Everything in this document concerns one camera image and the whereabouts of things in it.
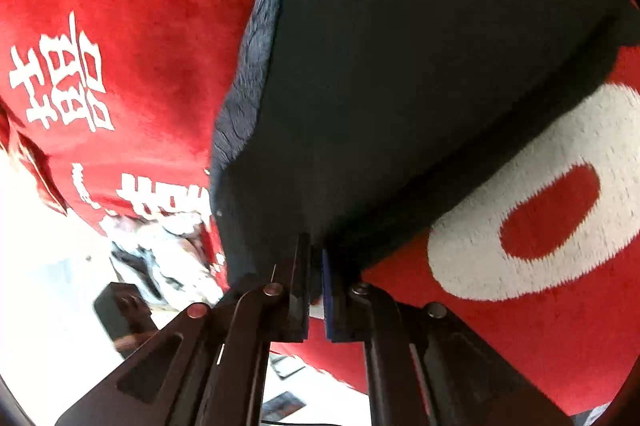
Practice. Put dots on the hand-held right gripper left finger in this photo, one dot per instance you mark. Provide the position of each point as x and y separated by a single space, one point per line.
299 306

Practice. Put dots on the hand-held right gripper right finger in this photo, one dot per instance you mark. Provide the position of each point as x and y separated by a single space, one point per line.
328 301

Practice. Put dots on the black pants with blue lining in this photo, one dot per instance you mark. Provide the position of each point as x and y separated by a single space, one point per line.
425 80

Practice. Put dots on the white floral quilt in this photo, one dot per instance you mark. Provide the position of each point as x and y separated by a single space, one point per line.
170 251

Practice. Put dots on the red printed blanket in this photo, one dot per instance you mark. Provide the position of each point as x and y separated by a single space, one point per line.
125 5

